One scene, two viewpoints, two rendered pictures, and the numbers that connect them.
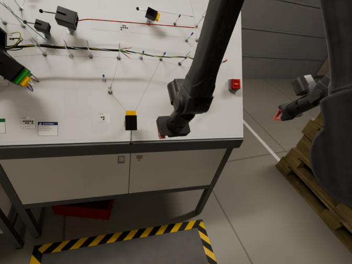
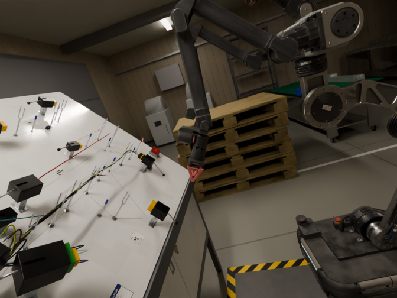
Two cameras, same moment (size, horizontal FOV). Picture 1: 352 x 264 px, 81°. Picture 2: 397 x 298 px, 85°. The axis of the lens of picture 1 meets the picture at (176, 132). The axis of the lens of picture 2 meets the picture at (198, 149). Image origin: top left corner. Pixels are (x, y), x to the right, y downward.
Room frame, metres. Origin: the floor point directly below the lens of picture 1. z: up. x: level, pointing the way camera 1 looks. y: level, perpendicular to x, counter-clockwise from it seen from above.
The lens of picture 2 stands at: (0.00, 0.71, 1.42)
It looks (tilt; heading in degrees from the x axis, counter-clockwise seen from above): 16 degrees down; 306
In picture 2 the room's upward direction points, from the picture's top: 19 degrees counter-clockwise
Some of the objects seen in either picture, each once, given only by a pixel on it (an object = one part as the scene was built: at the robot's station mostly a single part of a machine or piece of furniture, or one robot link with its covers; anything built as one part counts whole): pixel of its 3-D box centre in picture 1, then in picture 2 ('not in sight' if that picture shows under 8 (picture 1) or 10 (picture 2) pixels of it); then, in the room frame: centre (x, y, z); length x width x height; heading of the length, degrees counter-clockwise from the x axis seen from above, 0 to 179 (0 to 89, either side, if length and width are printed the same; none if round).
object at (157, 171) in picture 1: (177, 168); (191, 236); (0.81, -0.06, 0.60); 0.55 x 0.03 x 0.39; 112
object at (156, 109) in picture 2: not in sight; (160, 120); (4.48, -4.10, 0.70); 0.69 x 0.59 x 1.40; 116
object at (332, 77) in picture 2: not in sight; (311, 102); (0.46, -3.80, 0.42); 2.31 x 0.91 x 0.84; 120
